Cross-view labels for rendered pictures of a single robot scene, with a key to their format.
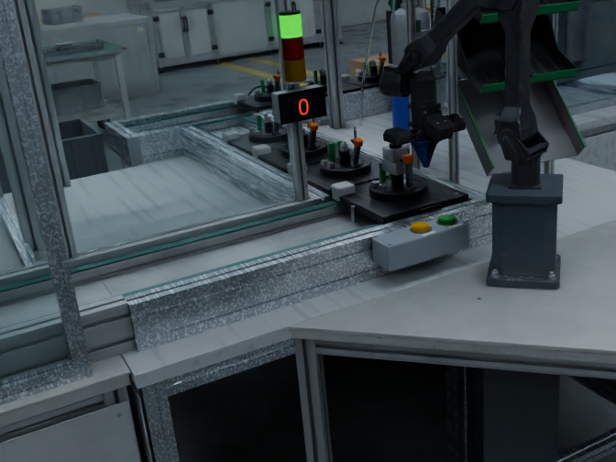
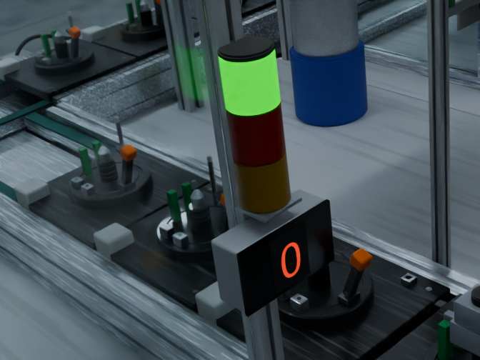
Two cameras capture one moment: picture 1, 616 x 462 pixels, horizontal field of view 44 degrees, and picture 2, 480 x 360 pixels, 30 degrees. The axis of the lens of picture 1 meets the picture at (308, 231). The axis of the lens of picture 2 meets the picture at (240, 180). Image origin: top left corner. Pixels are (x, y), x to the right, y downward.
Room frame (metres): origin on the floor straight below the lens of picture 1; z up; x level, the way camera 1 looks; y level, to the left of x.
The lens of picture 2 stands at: (1.09, 0.18, 1.69)
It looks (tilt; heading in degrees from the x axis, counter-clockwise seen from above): 29 degrees down; 347
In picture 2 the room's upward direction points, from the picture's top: 8 degrees counter-clockwise
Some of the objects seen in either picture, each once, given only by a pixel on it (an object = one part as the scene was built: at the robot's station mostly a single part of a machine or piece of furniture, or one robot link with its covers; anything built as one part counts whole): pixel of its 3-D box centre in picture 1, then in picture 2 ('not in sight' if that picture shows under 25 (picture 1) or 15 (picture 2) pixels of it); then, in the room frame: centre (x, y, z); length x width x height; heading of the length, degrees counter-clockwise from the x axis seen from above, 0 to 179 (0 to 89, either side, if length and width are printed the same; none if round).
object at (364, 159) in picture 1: (344, 155); (317, 270); (2.01, -0.12, 1.01); 0.24 x 0.24 x 0.13; 26
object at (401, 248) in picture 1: (421, 242); not in sight; (1.55, -0.24, 0.93); 0.21 x 0.07 x 0.06; 116
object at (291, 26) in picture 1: (291, 25); (249, 78); (1.80, 0.00, 1.38); 0.05 x 0.05 x 0.05
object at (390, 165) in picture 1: (393, 156); (477, 315); (1.79, -0.22, 1.06); 0.08 x 0.04 x 0.07; 26
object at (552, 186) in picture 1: (524, 229); not in sight; (1.49, -0.45, 0.96); 0.15 x 0.15 x 0.20; 70
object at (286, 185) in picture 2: (294, 70); (261, 177); (1.80, 0.00, 1.28); 0.05 x 0.05 x 0.05
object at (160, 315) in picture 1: (331, 262); not in sight; (1.52, -0.04, 0.91); 0.89 x 0.06 x 0.11; 116
